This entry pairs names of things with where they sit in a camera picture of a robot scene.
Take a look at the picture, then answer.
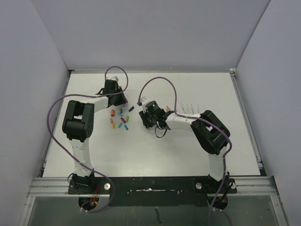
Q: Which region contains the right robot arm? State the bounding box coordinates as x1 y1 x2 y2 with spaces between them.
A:
137 97 230 193

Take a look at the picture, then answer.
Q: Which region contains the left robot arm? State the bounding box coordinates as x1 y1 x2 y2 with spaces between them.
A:
62 76 127 194

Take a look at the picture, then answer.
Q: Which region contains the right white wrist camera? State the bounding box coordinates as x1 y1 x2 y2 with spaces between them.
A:
137 97 150 112

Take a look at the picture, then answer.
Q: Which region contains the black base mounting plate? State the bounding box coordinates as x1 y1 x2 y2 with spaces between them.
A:
68 176 237 210

